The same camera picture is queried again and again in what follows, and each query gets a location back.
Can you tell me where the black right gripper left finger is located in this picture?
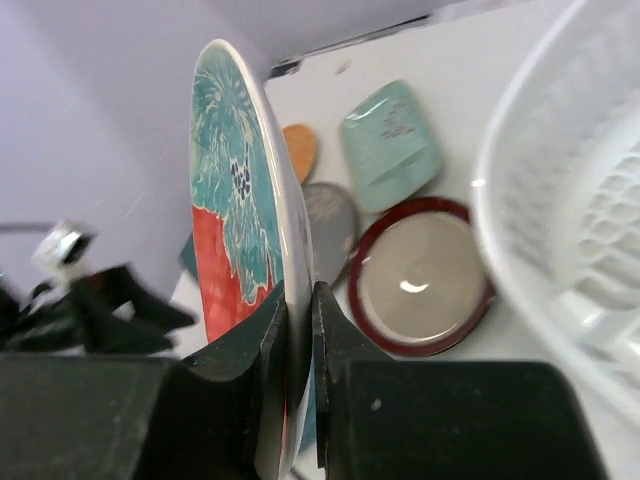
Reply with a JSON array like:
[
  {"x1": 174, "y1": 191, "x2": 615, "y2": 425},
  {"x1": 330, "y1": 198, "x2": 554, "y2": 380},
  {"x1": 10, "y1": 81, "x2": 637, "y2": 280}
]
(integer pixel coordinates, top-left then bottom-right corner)
[{"x1": 160, "y1": 284, "x2": 288, "y2": 479}]

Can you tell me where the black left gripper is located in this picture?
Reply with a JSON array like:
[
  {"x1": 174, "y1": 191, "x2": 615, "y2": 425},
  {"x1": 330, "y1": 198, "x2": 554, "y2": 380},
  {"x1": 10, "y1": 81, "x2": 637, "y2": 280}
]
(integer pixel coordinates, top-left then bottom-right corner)
[{"x1": 1, "y1": 265, "x2": 195, "y2": 355}]

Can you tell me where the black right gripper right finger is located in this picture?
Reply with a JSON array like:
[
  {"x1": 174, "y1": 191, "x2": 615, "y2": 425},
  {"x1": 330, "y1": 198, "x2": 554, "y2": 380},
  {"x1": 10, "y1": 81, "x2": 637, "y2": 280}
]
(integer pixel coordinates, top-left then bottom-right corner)
[{"x1": 312, "y1": 282, "x2": 397, "y2": 479}]

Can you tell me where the red rimmed beige bowl plate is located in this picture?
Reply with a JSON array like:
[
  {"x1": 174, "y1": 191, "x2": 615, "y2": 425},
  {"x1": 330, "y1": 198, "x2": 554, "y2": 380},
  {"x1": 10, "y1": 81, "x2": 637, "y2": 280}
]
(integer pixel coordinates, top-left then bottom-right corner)
[{"x1": 348, "y1": 196, "x2": 496, "y2": 357}]

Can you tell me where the grey reindeer plate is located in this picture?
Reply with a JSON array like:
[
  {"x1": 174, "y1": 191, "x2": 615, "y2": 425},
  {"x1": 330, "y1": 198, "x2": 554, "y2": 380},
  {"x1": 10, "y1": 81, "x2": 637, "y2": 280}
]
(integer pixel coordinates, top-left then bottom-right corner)
[{"x1": 302, "y1": 182, "x2": 359, "y2": 286}]

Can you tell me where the red and teal floral plate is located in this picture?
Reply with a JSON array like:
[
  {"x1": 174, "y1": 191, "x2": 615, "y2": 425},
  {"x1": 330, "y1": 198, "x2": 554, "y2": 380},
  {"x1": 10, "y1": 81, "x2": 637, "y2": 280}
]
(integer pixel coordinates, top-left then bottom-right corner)
[{"x1": 189, "y1": 39, "x2": 314, "y2": 479}]

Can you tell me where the white plastic basket bin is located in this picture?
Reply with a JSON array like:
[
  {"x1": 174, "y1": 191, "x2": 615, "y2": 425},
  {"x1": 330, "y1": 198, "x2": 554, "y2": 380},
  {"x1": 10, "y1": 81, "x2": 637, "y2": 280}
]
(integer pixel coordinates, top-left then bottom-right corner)
[{"x1": 471, "y1": 1, "x2": 639, "y2": 427}]

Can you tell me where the dark teal square plate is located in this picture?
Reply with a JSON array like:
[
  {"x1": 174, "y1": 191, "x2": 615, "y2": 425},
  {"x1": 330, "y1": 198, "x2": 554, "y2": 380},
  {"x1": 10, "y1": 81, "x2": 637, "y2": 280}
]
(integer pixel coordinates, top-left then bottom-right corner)
[{"x1": 180, "y1": 235, "x2": 198, "y2": 281}]

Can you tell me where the light teal rectangular plate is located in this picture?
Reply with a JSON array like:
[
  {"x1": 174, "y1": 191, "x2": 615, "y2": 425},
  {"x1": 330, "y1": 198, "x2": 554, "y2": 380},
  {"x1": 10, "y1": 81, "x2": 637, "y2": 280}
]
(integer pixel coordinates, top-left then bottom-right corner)
[{"x1": 338, "y1": 79, "x2": 444, "y2": 214}]

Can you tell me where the orange woven round plate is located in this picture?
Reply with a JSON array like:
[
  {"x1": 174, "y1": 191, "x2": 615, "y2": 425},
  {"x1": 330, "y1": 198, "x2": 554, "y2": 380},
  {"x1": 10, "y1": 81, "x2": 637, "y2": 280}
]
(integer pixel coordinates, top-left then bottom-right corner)
[{"x1": 282, "y1": 123, "x2": 317, "y2": 184}]

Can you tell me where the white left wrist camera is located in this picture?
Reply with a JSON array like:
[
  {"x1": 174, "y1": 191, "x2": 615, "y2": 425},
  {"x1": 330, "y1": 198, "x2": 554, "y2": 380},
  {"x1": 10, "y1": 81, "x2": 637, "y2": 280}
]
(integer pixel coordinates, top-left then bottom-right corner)
[{"x1": 32, "y1": 220, "x2": 96, "y2": 274}]

